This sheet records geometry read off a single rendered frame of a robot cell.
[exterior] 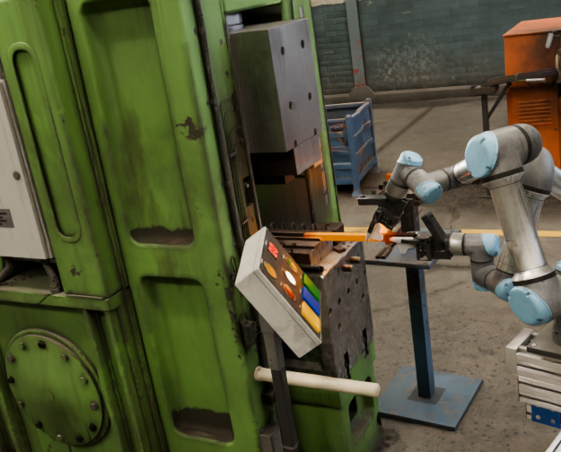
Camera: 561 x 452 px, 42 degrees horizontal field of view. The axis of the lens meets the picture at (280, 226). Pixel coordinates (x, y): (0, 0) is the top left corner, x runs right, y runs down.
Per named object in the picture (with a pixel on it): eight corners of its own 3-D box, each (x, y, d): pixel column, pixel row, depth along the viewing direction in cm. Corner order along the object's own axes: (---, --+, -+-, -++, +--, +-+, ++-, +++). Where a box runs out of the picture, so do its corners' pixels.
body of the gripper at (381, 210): (390, 232, 247) (404, 204, 241) (369, 221, 249) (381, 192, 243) (398, 224, 253) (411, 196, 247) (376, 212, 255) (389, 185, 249)
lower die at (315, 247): (333, 249, 274) (330, 228, 271) (311, 270, 257) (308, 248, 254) (239, 245, 294) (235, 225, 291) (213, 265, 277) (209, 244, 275)
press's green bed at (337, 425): (385, 432, 312) (373, 337, 297) (353, 489, 281) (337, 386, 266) (273, 413, 338) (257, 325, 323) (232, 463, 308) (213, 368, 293)
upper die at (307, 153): (321, 159, 262) (318, 133, 259) (297, 175, 246) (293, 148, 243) (223, 160, 282) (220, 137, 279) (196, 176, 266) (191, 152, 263)
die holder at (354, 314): (374, 336, 297) (362, 236, 282) (338, 386, 266) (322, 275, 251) (257, 325, 324) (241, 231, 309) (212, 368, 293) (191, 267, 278)
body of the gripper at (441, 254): (415, 260, 247) (449, 262, 241) (412, 237, 244) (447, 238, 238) (421, 252, 253) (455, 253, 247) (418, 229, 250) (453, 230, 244)
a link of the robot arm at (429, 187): (454, 180, 230) (434, 161, 237) (425, 189, 226) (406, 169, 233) (450, 200, 235) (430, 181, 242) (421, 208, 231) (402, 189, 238)
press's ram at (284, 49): (332, 124, 270) (319, 14, 257) (286, 152, 239) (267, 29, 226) (237, 128, 290) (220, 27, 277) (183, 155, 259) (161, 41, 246)
